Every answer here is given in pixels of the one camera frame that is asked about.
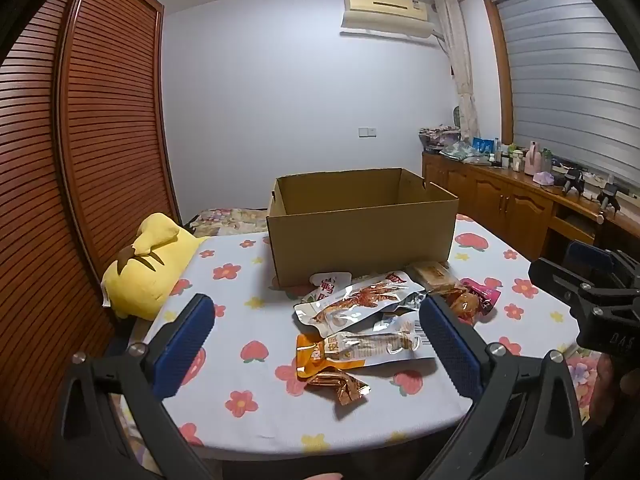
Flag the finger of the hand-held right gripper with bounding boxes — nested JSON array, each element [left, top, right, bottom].
[[566, 241, 640, 287], [528, 257, 640, 317]]

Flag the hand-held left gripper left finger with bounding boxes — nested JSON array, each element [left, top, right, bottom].
[[50, 292, 221, 480]]

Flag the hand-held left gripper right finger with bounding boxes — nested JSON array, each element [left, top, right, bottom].
[[410, 292, 586, 480]]

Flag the clear packet orange bun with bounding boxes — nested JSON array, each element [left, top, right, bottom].
[[442, 290, 488, 327]]

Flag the pink snack packet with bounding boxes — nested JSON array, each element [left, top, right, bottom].
[[457, 277, 503, 313]]

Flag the beige bread packet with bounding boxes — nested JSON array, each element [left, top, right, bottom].
[[407, 261, 458, 296]]

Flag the silver snack packet red print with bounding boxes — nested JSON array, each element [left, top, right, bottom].
[[294, 271, 426, 338]]

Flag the orange and silver snack packet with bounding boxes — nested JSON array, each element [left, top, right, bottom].
[[296, 317, 437, 381]]

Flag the copper foil snack wrapper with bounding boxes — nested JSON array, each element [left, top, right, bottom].
[[304, 367, 371, 407]]

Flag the white snack packet red label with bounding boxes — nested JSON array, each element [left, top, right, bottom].
[[308, 270, 353, 304]]

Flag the brown cardboard box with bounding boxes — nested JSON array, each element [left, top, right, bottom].
[[266, 167, 460, 288]]

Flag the person's right hand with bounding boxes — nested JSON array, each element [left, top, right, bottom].
[[590, 355, 619, 424]]

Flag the black tripod device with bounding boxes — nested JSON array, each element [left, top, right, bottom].
[[560, 167, 587, 196], [597, 182, 622, 219]]

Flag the yellow plush toy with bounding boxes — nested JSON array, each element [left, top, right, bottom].
[[101, 212, 208, 321]]

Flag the wooden sideboard cabinet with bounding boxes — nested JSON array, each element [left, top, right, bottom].
[[421, 151, 640, 267]]

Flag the floral bed quilt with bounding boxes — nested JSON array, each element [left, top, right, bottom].
[[182, 206, 271, 238]]

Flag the green patterned bag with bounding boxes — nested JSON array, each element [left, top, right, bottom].
[[440, 141, 474, 162]]

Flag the pile of folded fabric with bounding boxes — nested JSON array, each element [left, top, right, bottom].
[[419, 125, 461, 153]]

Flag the wooden louvered wardrobe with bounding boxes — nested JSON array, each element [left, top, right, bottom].
[[0, 0, 183, 461]]

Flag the cream patterned curtain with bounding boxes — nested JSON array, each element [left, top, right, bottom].
[[434, 0, 481, 143]]

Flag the white air deflector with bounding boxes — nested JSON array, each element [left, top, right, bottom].
[[341, 9, 435, 41]]

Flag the beige air conditioner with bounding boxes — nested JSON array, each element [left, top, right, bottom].
[[346, 0, 427, 22]]

